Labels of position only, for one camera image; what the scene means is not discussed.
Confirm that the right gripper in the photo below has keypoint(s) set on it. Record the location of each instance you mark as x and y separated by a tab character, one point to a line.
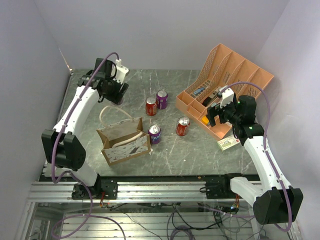
216	110

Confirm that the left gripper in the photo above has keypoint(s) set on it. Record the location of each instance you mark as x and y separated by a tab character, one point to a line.
117	97

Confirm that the purple Fanta can front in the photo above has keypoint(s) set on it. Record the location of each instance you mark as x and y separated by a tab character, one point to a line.
154	132

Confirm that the purple fanta can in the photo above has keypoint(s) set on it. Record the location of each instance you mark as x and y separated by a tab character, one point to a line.
161	99
154	132

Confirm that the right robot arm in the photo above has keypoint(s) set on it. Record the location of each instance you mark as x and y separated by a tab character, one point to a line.
275	201

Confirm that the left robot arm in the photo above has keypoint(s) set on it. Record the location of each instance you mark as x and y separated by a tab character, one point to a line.
63	150

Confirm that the yellow eraser block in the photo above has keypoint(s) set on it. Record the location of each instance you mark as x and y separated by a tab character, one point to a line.
205	120

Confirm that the green white small box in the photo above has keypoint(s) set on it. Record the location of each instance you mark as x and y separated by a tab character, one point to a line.
228	142

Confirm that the blue toy car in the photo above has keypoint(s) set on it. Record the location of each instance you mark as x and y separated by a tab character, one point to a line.
198	91

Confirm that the red cola can back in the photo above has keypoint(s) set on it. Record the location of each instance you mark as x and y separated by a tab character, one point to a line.
150	106

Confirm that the red cola can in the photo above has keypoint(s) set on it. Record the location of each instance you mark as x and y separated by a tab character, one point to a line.
150	106
182	126

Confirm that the red cola can right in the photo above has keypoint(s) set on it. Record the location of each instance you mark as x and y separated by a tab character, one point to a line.
182	126

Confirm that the orange plastic desk organizer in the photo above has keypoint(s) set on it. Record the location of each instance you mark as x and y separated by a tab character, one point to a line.
223	67

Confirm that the purple Fanta can back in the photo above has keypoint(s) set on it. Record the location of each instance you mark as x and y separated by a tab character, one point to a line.
161	99

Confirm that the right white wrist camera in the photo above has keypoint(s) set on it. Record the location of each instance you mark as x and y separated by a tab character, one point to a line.
226	96

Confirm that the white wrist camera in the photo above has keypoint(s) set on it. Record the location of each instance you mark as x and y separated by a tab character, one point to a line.
226	96
121	71

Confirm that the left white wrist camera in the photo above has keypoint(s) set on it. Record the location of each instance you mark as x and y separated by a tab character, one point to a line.
121	71

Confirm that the aluminium mounting rail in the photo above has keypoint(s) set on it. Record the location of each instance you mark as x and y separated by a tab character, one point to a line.
137	189

